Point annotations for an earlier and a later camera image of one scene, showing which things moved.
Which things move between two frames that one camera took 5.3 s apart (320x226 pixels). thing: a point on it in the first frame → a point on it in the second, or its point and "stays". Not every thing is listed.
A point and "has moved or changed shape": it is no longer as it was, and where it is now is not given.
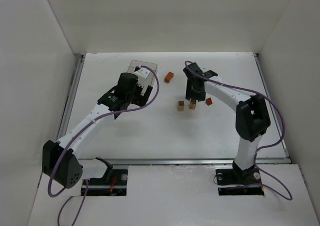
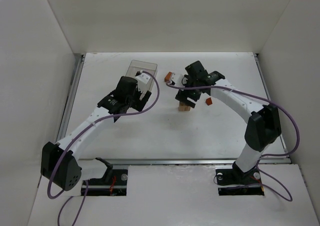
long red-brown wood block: (168, 76) stays
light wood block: (181, 105) stays
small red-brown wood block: (208, 101) stays
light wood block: (192, 104) has moved or changed shape
